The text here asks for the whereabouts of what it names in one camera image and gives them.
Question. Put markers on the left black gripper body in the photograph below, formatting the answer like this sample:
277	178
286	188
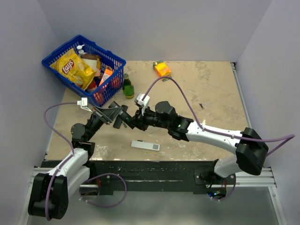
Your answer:
98	114

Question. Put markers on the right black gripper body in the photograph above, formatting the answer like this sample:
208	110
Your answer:
147	119

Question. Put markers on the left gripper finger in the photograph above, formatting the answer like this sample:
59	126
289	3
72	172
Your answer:
112	116
118	111

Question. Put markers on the black remote control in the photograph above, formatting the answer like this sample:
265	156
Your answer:
124	116
118	122

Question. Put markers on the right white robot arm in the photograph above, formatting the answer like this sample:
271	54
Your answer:
248	150

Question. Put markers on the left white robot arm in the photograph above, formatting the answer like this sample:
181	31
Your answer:
51	191

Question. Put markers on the white remote control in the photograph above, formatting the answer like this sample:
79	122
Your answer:
145	145

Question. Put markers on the green glass bottle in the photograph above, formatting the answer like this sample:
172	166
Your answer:
128	88

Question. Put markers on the orange white carton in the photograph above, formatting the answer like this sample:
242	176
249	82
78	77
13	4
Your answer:
107	73

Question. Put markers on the blue plastic basket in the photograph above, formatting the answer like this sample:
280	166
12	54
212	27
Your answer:
104	91

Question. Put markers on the brown white snack package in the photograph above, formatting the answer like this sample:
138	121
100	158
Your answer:
94	62

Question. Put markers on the orange sponge pack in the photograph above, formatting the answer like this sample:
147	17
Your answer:
161	68

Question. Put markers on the yellow Lays chips bag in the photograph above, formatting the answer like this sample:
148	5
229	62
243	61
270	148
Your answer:
72	67

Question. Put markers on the white pump bottle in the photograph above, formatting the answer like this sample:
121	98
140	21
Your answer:
80	50

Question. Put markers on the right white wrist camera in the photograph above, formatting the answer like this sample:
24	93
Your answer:
142	101

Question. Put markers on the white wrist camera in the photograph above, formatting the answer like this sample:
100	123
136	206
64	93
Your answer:
84	104
142	101

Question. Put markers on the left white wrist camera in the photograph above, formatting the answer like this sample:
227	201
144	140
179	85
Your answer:
84	104

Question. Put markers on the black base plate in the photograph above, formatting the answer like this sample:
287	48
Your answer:
158	176

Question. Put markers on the aluminium frame rail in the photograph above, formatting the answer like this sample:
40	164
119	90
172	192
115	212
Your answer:
266	179

